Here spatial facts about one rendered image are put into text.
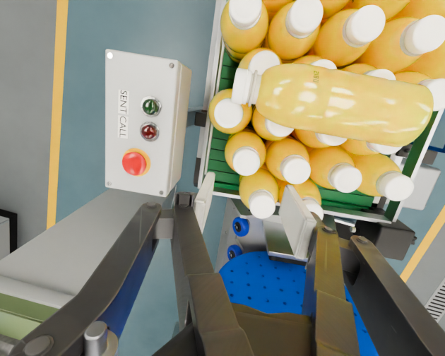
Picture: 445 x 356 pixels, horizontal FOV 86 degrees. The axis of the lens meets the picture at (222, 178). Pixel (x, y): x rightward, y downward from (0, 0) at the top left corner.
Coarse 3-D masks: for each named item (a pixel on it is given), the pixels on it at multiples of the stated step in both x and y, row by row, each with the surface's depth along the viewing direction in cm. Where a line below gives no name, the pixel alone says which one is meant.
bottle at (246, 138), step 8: (248, 128) 46; (232, 136) 40; (240, 136) 38; (248, 136) 38; (256, 136) 39; (232, 144) 38; (240, 144) 37; (248, 144) 36; (256, 144) 37; (264, 144) 40; (232, 152) 37; (256, 152) 36; (264, 152) 38; (232, 160) 36; (264, 160) 39; (232, 168) 39
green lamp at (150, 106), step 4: (144, 100) 32; (148, 100) 32; (152, 100) 32; (144, 104) 32; (148, 104) 32; (152, 104) 32; (156, 104) 33; (144, 108) 32; (148, 108) 32; (152, 108) 32; (156, 108) 33; (148, 112) 33; (152, 112) 33; (156, 112) 33
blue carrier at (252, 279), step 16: (240, 256) 52; (256, 256) 53; (224, 272) 46; (240, 272) 47; (256, 272) 48; (272, 272) 48; (288, 272) 49; (304, 272) 50; (240, 288) 43; (256, 288) 44; (272, 288) 44; (288, 288) 45; (256, 304) 40; (272, 304) 40; (288, 304) 41; (352, 304) 43; (368, 336) 37; (368, 352) 35
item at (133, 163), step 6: (126, 156) 35; (132, 156) 35; (138, 156) 35; (126, 162) 35; (132, 162) 35; (138, 162) 35; (144, 162) 35; (126, 168) 35; (132, 168) 35; (138, 168) 35; (144, 168) 35; (132, 174) 36; (138, 174) 36
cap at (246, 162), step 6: (240, 150) 34; (246, 150) 34; (252, 150) 34; (234, 156) 35; (240, 156) 34; (246, 156) 34; (252, 156) 34; (258, 156) 34; (234, 162) 34; (240, 162) 34; (246, 162) 34; (252, 162) 34; (258, 162) 34; (234, 168) 35; (240, 168) 34; (246, 168) 34; (252, 168) 34; (258, 168) 34; (246, 174) 35
